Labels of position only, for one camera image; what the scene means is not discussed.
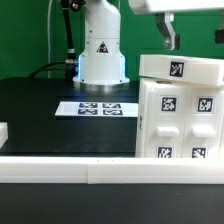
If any white thin cable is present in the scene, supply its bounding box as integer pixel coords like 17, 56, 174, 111
47, 0, 54, 79

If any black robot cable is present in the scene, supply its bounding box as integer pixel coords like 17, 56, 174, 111
27, 0, 81, 80

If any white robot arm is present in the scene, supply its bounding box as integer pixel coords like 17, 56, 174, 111
59, 0, 224, 89

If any white cabinet door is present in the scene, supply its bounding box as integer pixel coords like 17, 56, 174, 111
182, 87, 224, 159
145, 84, 188, 158

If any white cabinet body box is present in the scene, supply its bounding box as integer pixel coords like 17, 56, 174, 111
136, 78, 216, 158

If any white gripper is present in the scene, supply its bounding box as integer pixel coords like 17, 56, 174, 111
128, 0, 224, 50

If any small white cabinet top box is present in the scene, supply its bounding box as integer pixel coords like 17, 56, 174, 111
139, 55, 224, 86

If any white marker sheet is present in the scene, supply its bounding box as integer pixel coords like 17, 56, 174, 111
55, 101, 138, 117

